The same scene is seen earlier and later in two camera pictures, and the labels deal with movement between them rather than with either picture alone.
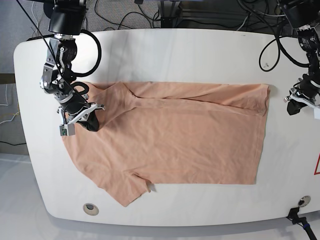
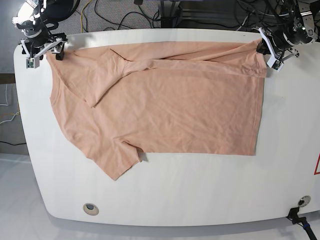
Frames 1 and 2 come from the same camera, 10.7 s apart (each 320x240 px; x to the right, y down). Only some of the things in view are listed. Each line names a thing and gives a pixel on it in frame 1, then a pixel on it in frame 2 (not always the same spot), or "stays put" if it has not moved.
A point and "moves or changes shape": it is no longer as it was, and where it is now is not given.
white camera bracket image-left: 67,128 → 34,62
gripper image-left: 72,101 → 38,38
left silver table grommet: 90,209 stays put
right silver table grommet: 304,201 stays put
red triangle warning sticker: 316,166 stays put
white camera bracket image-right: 309,102 → 274,61
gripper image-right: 308,90 → 280,41
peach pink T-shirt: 171,132 moves or changes shape
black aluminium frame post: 170,13 stays put
